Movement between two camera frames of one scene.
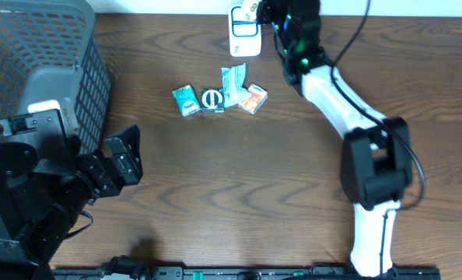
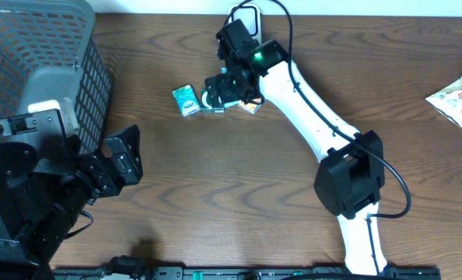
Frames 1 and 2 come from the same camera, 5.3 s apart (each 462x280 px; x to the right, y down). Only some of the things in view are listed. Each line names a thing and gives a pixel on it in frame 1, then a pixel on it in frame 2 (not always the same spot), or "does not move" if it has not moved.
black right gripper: [261, 5] -> [222, 90]
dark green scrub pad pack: [212, 100] does not move
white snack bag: [249, 10] -> [459, 104]
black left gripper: [109, 171] does not move
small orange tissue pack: [253, 103] does not move
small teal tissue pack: [187, 99] does not move
